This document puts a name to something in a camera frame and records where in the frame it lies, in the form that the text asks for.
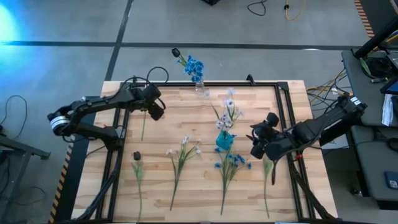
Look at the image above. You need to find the blue phone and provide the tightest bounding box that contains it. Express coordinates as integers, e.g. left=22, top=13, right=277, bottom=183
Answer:
left=384, top=170, right=398, bottom=190

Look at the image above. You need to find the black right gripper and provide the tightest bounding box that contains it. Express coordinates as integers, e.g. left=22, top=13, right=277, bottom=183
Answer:
left=245, top=111, right=295, bottom=161

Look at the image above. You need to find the grey metal stand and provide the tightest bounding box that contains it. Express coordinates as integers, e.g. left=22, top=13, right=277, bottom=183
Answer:
left=0, top=135, right=51, bottom=218

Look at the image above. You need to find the white artificial flower spray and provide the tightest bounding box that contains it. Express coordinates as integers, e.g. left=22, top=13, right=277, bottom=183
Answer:
left=211, top=87, right=245, bottom=134
left=165, top=135, right=203, bottom=212

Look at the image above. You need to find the clear glass vase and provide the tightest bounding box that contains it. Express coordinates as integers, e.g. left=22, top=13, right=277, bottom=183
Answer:
left=194, top=79, right=211, bottom=97

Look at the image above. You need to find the yellow floor cable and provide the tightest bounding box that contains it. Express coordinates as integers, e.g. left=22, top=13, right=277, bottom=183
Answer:
left=284, top=0, right=307, bottom=21

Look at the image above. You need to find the black diagonal post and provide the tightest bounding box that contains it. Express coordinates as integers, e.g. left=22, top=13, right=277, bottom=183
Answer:
left=354, top=18, right=398, bottom=59

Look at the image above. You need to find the blue artificial flower spray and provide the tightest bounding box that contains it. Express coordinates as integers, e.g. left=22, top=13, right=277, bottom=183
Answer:
left=177, top=55, right=205, bottom=84
left=213, top=146, right=253, bottom=216

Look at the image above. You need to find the dark artificial tulip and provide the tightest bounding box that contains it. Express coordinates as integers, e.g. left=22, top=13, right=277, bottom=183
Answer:
left=171, top=47, right=189, bottom=68
left=130, top=151, right=146, bottom=223

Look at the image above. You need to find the grey desk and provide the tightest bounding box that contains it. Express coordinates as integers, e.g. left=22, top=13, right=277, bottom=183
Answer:
left=341, top=48, right=398, bottom=127

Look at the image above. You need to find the blue patterned glass vase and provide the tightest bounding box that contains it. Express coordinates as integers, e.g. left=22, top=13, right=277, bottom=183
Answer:
left=215, top=130, right=234, bottom=151

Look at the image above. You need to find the grey side table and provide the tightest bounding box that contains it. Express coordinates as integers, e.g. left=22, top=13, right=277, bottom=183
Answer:
left=350, top=124, right=398, bottom=203

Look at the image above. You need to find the white paper sheet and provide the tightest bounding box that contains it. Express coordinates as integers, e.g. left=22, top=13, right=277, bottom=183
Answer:
left=381, top=93, right=394, bottom=127

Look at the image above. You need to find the black floor cable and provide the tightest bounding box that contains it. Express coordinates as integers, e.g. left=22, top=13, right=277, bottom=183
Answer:
left=247, top=0, right=267, bottom=16
left=0, top=95, right=28, bottom=141

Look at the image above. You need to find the hazard striped black platform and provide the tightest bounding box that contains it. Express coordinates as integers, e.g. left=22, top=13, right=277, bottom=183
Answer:
left=48, top=95, right=100, bottom=224

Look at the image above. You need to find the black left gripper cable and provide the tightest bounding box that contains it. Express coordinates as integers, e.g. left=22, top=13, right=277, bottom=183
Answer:
left=118, top=66, right=170, bottom=94

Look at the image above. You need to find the yellow and black cable bundle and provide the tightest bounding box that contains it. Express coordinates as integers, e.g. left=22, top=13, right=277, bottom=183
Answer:
left=306, top=68, right=354, bottom=110

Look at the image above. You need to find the cream artificial tulip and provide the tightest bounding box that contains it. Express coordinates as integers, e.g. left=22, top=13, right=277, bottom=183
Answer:
left=262, top=154, right=274, bottom=219
left=140, top=110, right=147, bottom=141

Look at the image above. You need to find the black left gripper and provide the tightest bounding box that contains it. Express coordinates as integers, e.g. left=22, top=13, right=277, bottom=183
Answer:
left=133, top=83, right=166, bottom=122

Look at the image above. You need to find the blue screen device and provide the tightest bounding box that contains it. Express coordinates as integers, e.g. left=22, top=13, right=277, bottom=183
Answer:
left=379, top=77, right=398, bottom=96

